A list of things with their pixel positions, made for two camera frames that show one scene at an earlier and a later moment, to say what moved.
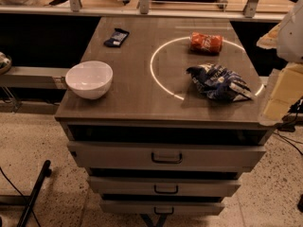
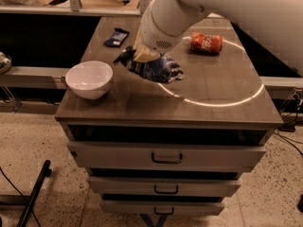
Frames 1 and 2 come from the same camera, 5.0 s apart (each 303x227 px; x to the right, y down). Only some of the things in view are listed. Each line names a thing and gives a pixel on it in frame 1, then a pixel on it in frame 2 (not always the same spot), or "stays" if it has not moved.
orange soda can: x=206 y=43 stays
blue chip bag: x=219 y=82 to x=163 y=69
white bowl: x=90 y=79 stays
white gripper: x=292 y=37 to x=153 y=37
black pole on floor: x=45 y=172 stays
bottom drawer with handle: x=161 y=206 stays
